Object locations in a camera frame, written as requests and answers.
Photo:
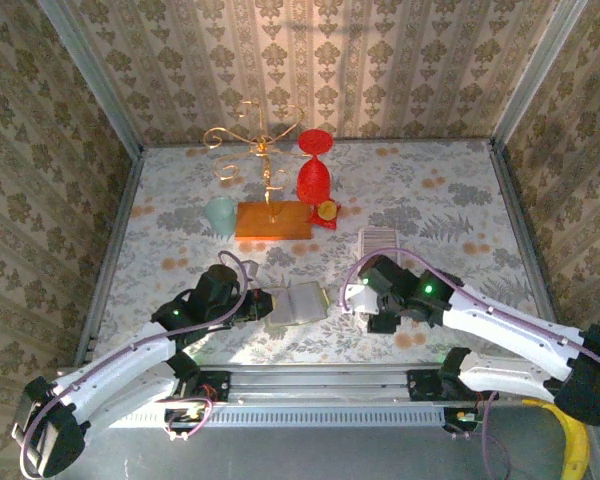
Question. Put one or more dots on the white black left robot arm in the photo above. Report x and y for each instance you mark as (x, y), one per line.
(120, 365)

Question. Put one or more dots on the pale teal cup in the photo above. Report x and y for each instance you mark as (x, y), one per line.
(220, 215)

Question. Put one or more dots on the wide black mounting plate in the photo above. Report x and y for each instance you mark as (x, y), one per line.
(425, 385)

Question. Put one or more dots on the small black mounting plate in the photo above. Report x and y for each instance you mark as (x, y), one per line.
(220, 387)

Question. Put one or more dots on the aluminium base beam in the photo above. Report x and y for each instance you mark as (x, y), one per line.
(320, 382)

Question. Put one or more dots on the red and yellow small packet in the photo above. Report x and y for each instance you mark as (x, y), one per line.
(325, 212)

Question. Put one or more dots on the small circuit board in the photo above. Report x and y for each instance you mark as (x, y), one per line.
(185, 414)
(462, 417)

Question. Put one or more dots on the red plastic goblet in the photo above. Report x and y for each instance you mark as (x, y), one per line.
(312, 182)

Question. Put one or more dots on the yellow banana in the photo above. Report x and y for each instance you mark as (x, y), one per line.
(577, 450)

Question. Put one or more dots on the aluminium frame rail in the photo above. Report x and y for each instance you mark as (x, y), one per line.
(527, 250)
(111, 255)

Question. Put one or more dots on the aluminium frame post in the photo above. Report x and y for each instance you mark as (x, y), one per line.
(94, 80)
(535, 70)

